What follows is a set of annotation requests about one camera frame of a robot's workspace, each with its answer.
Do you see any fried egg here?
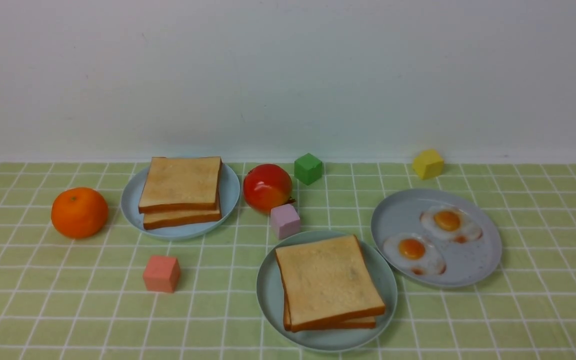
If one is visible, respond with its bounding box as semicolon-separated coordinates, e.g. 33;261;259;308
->
381;232;447;276
419;205;483;244

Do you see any front fried egg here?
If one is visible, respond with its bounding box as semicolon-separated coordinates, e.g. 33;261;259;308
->
381;232;447;276

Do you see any pink cube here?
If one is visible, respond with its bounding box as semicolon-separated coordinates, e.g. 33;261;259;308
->
270;203;301;240

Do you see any rear fried egg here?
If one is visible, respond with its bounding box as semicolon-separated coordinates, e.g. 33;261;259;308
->
419;205;483;244

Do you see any green checked tablecloth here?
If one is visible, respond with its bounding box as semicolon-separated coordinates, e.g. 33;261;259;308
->
0;162;576;360

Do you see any yellow cube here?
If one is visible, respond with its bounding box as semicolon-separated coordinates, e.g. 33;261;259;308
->
412;148;445;180

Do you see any grey egg plate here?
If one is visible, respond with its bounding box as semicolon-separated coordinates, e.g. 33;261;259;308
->
370;188;502;289

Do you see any teal centre plate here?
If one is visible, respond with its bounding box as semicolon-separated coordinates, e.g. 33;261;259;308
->
256;230;400;353

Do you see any salmon red cube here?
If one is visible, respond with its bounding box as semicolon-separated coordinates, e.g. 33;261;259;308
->
142;255;182;293

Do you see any red apple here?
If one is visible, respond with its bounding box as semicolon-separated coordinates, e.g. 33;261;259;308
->
243;163;296;215

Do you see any green cube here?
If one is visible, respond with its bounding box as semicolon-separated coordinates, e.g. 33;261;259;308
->
294;153;323;186

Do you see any light blue bread plate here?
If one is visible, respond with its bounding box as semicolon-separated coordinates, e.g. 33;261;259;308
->
120;162;242;241

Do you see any orange fruit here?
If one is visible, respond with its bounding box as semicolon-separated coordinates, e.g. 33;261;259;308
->
51;187;109;240

